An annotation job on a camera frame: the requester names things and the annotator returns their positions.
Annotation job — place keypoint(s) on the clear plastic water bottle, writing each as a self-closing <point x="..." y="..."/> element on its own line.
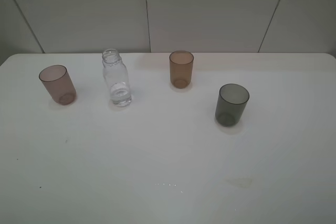
<point x="116" y="77"/>

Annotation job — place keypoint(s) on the orange translucent plastic cup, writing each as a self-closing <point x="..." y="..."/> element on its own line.
<point x="181" y="66"/>

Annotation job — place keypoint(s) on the grey translucent plastic cup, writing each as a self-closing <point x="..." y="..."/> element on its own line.
<point x="232" y="100"/>

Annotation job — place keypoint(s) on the pink translucent plastic cup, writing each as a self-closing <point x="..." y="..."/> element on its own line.
<point x="58" y="83"/>

